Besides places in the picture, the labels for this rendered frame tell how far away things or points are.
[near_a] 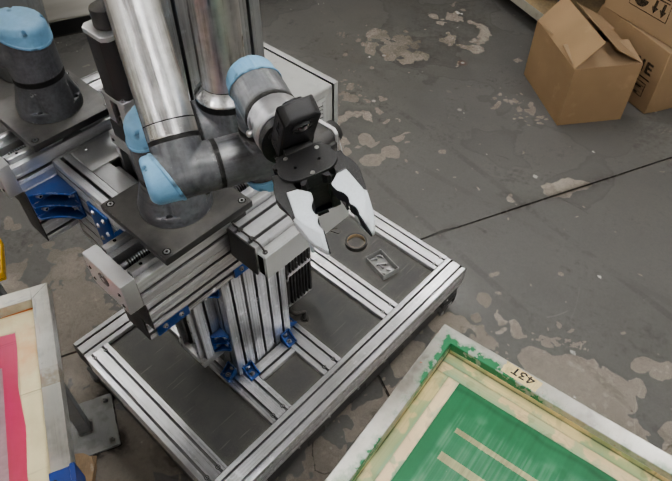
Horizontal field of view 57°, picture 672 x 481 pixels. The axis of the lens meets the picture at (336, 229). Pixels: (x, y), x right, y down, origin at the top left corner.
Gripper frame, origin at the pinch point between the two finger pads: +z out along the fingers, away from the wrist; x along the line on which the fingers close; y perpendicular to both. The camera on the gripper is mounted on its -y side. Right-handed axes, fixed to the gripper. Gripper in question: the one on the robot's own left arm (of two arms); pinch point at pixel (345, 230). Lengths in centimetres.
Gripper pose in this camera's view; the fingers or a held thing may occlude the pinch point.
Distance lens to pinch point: 66.0
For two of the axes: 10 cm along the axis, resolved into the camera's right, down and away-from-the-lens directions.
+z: 3.9, 6.8, -6.2
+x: -9.1, 3.8, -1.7
